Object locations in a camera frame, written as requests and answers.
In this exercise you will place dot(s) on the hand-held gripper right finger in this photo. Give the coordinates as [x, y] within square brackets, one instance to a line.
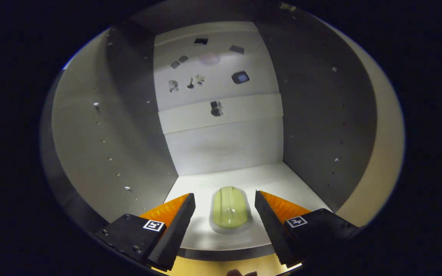
[271, 226]

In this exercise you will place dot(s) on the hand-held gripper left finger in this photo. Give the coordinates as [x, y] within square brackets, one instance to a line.
[178, 226]

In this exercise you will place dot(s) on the beige cabinet door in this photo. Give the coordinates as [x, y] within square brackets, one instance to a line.
[386, 153]

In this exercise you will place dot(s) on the green item in clear pack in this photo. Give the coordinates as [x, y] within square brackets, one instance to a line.
[230, 209]

